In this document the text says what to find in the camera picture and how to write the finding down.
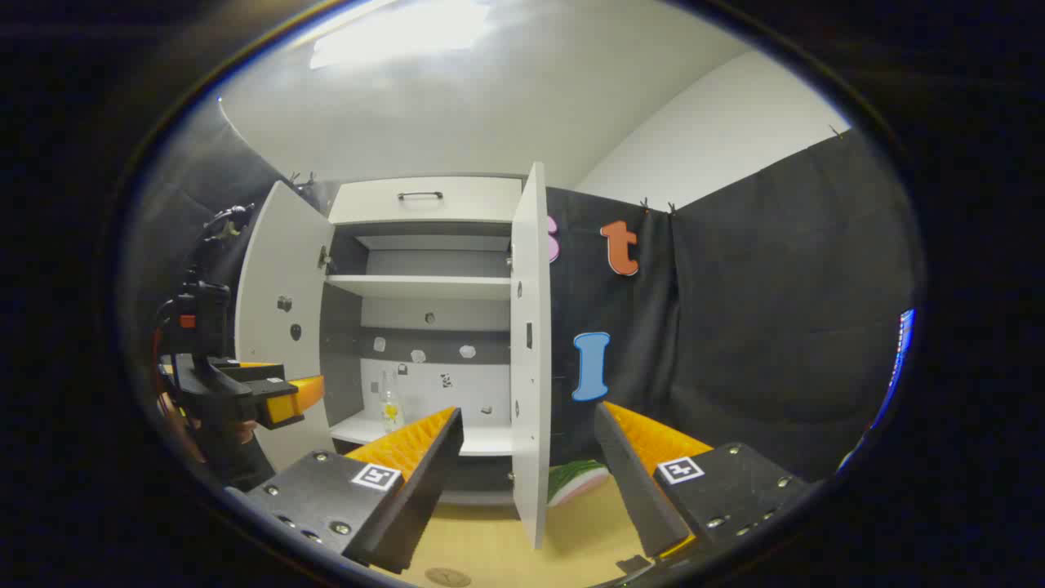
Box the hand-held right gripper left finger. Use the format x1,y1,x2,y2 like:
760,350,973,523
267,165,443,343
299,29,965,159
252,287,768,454
225,407,465,575

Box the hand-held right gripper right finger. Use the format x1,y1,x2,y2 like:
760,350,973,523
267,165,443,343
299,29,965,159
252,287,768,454
594,400,809,560

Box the white cabinet door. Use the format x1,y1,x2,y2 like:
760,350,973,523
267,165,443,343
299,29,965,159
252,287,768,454
235,181,337,473
510,162,552,550

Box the clear glass bottle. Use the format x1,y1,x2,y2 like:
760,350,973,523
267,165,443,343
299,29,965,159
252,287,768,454
380,369,406,434

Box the white and grey cabinet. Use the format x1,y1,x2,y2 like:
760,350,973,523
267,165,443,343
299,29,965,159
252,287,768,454
317,174,525,505

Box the white cabinet drawer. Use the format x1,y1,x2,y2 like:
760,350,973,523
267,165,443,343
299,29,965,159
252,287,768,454
329,176,523,226

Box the toy watermelon slice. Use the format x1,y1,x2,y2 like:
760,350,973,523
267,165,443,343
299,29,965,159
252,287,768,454
547,460,611,507

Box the black backdrop cloth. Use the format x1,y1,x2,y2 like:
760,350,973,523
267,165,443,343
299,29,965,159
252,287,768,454
122,98,919,491

